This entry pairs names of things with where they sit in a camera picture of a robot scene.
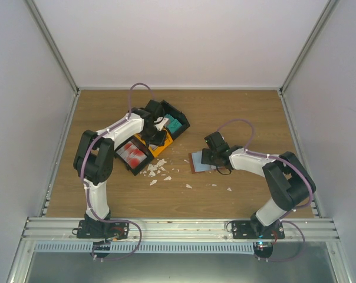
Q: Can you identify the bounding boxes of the brown leather card holder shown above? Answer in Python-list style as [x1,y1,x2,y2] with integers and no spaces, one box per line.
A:
[189,150,216,174]

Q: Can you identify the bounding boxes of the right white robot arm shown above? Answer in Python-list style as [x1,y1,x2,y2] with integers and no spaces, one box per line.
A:
[201,146,316,239]

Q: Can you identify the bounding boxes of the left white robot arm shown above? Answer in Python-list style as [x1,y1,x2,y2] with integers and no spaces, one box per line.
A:
[73,108,168,238]

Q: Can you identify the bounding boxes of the teal card stack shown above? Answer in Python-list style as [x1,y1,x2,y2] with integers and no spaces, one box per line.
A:
[165,115,182,134]

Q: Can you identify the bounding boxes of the black bin with red cards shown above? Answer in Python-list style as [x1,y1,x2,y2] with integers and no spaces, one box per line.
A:
[114,136,154,176]

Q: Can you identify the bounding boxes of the black bin with teal cards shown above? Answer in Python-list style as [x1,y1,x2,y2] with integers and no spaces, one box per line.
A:
[160,100,190,140]

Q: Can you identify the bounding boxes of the red patterned card stack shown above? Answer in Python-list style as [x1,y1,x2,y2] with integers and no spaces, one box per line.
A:
[116,141,147,169]

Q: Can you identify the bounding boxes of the orange plastic bin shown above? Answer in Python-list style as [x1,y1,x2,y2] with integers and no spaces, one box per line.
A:
[136,131,175,159]

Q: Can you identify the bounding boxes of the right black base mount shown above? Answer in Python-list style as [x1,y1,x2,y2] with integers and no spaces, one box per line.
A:
[225,220,285,241]

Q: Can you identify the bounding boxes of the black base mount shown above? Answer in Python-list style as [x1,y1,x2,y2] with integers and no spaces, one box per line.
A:
[72,218,128,241]
[225,220,285,241]

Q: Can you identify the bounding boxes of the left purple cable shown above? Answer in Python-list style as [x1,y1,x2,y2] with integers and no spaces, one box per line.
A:
[79,83,158,222]

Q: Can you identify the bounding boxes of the grey slotted cable duct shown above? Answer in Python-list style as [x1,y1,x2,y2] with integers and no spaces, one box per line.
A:
[35,241,254,255]

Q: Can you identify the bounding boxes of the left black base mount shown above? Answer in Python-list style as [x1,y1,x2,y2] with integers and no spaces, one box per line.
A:
[72,218,128,241]

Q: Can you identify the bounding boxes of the aluminium front rail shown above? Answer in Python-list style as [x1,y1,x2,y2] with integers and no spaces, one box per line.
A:
[22,218,339,242]

